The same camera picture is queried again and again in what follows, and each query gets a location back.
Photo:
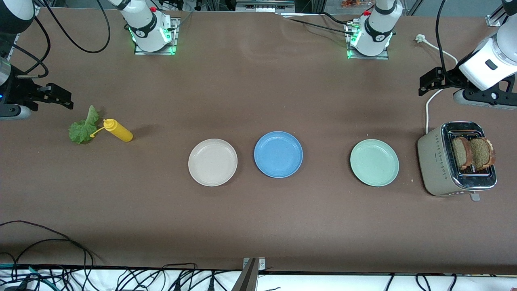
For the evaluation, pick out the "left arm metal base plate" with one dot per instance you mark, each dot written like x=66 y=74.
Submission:
x=365 y=57

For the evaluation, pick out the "blue round plate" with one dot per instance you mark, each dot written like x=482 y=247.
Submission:
x=278 y=154

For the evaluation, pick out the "aluminium profile post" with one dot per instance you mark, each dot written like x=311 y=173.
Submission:
x=246 y=281

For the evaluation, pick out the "yellow mustard squeeze bottle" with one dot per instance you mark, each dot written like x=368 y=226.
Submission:
x=119 y=131

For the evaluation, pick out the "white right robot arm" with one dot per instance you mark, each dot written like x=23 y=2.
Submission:
x=147 y=24

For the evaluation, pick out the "orange snack packet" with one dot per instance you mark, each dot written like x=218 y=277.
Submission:
x=351 y=4

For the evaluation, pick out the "beige chrome toaster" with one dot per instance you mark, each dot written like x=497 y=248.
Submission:
x=434 y=161

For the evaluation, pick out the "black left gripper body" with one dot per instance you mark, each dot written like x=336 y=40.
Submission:
x=451 y=77

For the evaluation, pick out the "small metal bracket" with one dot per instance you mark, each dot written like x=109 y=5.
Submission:
x=261 y=263

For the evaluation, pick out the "brown bread slice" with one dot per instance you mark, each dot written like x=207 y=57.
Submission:
x=482 y=153
x=461 y=152

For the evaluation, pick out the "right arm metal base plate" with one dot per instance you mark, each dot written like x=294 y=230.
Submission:
x=176 y=40

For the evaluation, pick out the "aluminium corner profile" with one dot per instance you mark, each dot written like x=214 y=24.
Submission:
x=36 y=12
x=493 y=21

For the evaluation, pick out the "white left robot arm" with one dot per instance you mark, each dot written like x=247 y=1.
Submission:
x=377 y=30

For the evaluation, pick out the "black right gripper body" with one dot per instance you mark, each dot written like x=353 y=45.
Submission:
x=17 y=89

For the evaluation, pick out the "aluminium frame rail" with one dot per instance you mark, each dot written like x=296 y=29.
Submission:
x=264 y=6

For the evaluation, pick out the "green round plate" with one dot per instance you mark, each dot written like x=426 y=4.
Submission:
x=374 y=162

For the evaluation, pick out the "green lettuce leaf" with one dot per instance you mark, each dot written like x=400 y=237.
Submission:
x=80 y=131

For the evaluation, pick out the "beige round plate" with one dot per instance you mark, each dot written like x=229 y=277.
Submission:
x=213 y=162

